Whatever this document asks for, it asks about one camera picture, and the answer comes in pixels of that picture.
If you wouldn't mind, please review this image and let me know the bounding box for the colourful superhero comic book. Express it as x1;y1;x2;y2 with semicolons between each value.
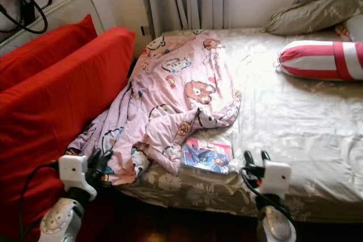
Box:
180;137;232;175

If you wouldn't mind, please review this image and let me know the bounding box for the pink cartoon print blanket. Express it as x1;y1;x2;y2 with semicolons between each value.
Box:
66;29;242;186

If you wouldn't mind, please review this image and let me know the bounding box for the bed with beige floral sheet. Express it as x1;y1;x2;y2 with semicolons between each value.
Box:
113;28;363;223

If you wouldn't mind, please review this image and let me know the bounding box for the large red cushion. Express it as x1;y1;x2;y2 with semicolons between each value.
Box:
0;26;136;240

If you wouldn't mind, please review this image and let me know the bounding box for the red white striped shield bolster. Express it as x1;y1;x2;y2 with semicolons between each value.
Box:
278;40;363;81

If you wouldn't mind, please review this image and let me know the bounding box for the flat red cushion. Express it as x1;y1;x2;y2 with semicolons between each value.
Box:
0;14;98;92

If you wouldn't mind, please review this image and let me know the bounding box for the pale green quilted mattress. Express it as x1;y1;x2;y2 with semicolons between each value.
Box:
0;0;105;58

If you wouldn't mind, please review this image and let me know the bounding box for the olive floral pillow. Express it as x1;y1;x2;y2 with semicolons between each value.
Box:
265;0;363;36

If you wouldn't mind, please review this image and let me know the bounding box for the small white pillow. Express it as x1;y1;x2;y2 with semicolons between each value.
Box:
335;14;363;43

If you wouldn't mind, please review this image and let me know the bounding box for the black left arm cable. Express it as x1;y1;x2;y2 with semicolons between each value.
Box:
18;162;60;242

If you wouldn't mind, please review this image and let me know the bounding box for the white bag with black straps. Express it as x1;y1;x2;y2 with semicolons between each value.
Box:
0;0;53;41

